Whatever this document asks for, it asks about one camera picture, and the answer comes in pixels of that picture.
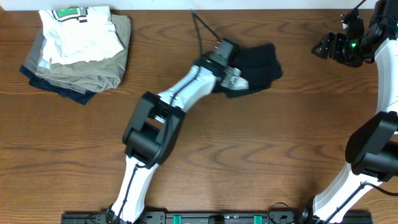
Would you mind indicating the navy folded garment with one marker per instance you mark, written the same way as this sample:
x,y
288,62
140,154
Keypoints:
x,y
42,84

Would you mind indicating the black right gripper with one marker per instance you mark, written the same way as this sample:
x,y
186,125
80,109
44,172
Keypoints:
x,y
336,52

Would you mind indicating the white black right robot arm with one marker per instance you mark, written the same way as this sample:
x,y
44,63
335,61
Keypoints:
x,y
371,155

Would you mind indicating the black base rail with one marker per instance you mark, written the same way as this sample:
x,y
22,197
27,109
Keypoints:
x,y
160,217

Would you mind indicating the beige folded garment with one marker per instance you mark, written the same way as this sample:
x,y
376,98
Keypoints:
x,y
95,76

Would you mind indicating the black t-shirt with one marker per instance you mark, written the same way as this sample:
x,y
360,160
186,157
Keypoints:
x,y
259,67

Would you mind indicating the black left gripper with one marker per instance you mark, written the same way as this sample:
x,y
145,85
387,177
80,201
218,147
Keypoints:
x,y
232,78

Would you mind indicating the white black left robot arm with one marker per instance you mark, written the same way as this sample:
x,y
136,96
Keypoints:
x,y
153,131

